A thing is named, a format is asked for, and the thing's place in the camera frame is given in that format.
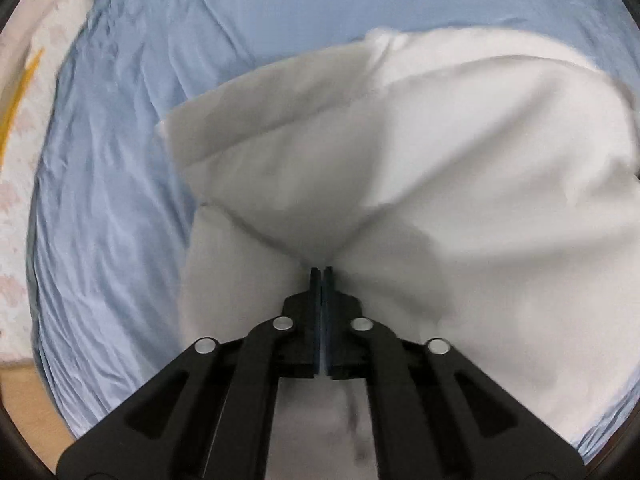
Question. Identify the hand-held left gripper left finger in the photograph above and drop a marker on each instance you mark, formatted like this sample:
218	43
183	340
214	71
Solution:
314	287

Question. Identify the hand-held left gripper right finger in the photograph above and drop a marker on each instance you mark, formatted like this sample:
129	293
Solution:
330	287

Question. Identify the light grey jacket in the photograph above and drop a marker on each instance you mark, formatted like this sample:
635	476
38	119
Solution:
450	160

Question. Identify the blue bed sheet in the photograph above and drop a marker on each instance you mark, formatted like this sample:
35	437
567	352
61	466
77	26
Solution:
125	210

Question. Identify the white patterned mattress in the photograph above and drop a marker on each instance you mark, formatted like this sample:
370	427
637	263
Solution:
20	240

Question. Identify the yellow strip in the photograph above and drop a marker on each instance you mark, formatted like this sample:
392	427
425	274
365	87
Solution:
20	95

